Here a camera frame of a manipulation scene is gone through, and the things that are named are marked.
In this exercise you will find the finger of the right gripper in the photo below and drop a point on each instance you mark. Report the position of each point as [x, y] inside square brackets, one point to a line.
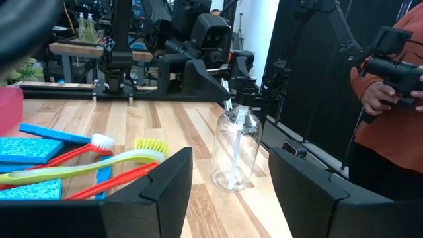
[195, 79]
[243, 63]

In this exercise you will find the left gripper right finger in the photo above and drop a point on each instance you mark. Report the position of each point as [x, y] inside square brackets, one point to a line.
[314, 205]

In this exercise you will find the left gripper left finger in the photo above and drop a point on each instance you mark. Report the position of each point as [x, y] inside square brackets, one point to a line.
[158, 205]

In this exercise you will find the clear pump bottle black top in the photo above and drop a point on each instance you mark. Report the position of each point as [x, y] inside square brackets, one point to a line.
[246, 94]

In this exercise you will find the red brush white bristles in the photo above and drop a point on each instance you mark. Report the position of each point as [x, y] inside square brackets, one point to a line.
[76, 152]
[115, 181]

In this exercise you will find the green brush yellow bristles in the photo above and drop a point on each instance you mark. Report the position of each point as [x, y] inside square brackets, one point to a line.
[99, 165]

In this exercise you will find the blue sponge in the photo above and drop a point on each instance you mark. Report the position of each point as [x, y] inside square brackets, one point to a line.
[33, 191]
[26, 148]
[49, 133]

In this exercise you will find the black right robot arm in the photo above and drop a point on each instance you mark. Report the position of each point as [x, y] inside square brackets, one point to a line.
[120, 63]

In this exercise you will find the silver aluminium bar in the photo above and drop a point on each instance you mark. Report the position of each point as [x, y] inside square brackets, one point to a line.
[227, 99]

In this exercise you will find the person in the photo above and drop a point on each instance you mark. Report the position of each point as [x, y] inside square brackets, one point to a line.
[390, 139]

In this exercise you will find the green soap bottle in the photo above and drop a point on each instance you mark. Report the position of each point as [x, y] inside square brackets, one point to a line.
[81, 28]
[90, 29]

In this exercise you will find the person's hand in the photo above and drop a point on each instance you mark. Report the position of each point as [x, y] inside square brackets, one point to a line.
[419, 94]
[376, 97]

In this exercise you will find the red plastic tray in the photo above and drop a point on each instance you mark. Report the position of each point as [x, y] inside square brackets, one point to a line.
[10, 109]

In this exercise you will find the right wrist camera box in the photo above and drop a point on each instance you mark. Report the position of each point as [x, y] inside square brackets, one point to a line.
[211, 33]

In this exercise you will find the small black table camera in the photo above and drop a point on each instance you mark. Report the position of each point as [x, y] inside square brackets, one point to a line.
[294, 147]

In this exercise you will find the black aluminium table frame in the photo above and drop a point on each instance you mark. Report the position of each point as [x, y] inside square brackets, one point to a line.
[59, 93]

